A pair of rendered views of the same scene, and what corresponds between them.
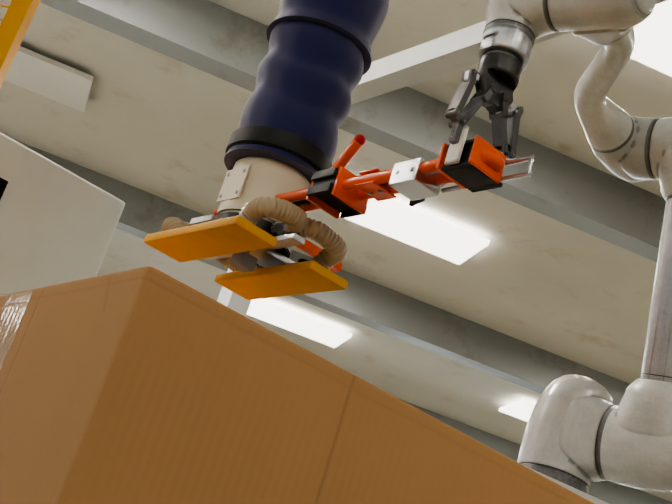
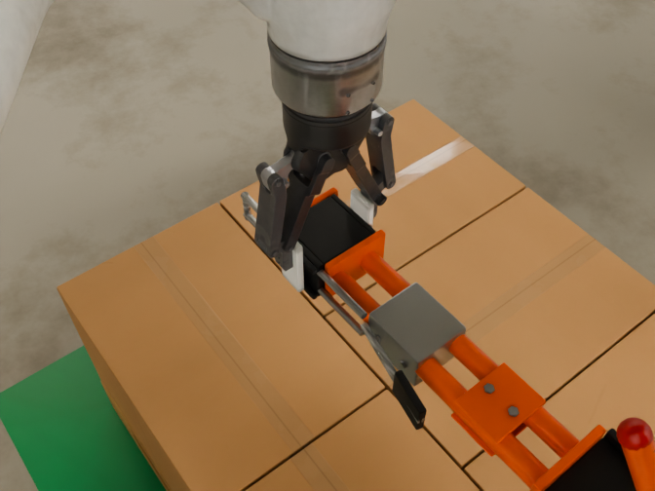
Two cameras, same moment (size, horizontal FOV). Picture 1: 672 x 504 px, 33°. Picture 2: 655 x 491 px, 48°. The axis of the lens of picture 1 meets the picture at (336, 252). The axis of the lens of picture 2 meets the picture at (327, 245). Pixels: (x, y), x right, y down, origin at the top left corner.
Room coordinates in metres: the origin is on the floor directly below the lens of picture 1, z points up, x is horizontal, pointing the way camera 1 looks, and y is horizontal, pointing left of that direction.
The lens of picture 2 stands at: (2.19, -0.20, 1.79)
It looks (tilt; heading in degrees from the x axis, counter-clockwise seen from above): 51 degrees down; 177
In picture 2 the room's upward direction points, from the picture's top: straight up
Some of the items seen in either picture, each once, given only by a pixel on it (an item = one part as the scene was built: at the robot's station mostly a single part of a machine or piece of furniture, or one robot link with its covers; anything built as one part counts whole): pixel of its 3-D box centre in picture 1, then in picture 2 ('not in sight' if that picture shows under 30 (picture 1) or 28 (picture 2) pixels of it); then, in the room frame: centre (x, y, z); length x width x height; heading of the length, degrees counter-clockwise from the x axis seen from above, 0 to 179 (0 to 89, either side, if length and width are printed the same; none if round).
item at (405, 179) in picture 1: (416, 179); (415, 333); (1.82, -0.10, 1.19); 0.07 x 0.07 x 0.04; 35
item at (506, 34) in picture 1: (505, 49); (327, 59); (1.71, -0.17, 1.43); 0.09 x 0.09 x 0.06
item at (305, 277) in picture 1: (280, 274); not in sight; (2.25, 0.09, 1.09); 0.34 x 0.10 x 0.05; 35
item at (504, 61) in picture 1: (495, 84); (327, 130); (1.71, -0.17, 1.36); 0.08 x 0.07 x 0.09; 124
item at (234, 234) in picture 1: (209, 233); not in sight; (2.14, 0.25, 1.09); 0.34 x 0.10 x 0.05; 35
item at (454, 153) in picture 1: (456, 145); (361, 219); (1.69, -0.14, 1.21); 0.03 x 0.01 x 0.07; 34
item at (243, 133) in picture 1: (280, 162); not in sight; (2.20, 0.17, 1.31); 0.23 x 0.23 x 0.04
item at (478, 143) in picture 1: (470, 162); (331, 241); (1.70, -0.17, 1.20); 0.08 x 0.07 x 0.05; 35
